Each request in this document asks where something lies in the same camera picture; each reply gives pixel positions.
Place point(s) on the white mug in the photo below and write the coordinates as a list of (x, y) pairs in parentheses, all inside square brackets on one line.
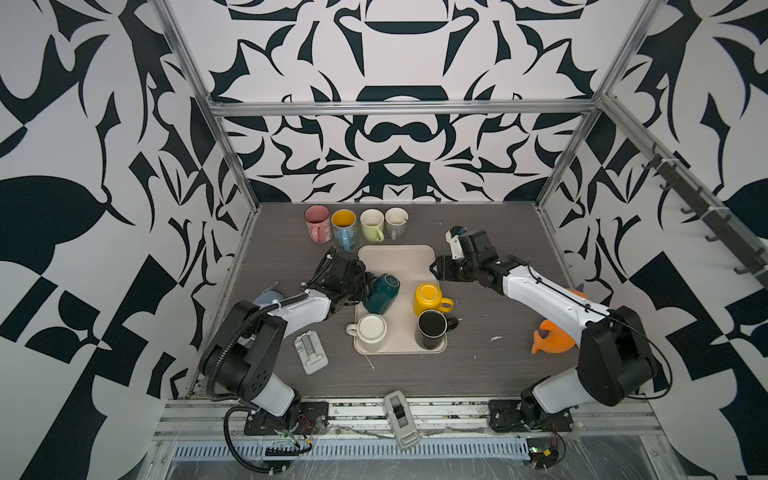
[(369, 332)]

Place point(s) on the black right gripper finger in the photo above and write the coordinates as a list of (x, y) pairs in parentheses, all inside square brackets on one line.
[(440, 264), (443, 276)]

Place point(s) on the grey block on table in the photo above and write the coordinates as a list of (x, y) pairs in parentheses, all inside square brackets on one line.
[(311, 352)]

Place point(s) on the dark green mug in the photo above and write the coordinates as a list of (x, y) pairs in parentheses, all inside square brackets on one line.
[(384, 291)]

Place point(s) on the black mug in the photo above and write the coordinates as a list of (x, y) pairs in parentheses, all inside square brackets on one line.
[(432, 328)]

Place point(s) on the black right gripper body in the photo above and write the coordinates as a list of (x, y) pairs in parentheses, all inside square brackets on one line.
[(466, 270)]

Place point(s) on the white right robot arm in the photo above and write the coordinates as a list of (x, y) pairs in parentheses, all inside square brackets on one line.
[(615, 355)]

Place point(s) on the black hook rail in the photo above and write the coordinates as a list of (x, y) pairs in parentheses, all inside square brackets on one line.
[(702, 204)]

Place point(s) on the white slotted cable duct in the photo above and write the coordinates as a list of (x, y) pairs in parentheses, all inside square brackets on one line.
[(515, 449)]

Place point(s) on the beige plastic tray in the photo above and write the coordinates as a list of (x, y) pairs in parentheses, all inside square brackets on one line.
[(410, 265)]

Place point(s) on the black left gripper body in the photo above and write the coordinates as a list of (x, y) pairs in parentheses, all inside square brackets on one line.
[(357, 287)]

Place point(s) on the light blue plate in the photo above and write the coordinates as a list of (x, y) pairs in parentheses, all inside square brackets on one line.
[(268, 297)]

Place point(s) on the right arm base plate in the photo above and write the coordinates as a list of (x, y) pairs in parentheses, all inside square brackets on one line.
[(507, 417)]

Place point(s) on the orange shark plush toy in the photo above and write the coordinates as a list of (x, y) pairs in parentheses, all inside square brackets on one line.
[(551, 339)]

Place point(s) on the pink patterned mug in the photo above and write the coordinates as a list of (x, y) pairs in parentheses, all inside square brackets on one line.
[(318, 221)]

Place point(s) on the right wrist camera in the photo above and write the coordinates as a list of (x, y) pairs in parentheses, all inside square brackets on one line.
[(453, 238)]

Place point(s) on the grey mug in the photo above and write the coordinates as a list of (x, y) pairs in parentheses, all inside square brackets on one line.
[(396, 220)]

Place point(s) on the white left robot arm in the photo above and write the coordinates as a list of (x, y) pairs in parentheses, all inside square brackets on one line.
[(238, 363)]

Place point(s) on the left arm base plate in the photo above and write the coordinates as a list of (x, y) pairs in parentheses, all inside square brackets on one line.
[(301, 418)]

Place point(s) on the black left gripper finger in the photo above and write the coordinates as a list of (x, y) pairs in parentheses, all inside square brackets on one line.
[(359, 299), (367, 281)]

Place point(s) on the light green mug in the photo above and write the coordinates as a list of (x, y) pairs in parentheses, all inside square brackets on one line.
[(372, 224)]

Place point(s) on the yellow mug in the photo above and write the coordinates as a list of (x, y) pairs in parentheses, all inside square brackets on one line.
[(429, 296)]

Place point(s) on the small circuit board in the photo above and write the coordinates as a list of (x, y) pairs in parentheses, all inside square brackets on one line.
[(545, 452)]

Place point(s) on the blue butterfly mug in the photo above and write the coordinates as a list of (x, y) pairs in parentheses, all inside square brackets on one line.
[(344, 223)]

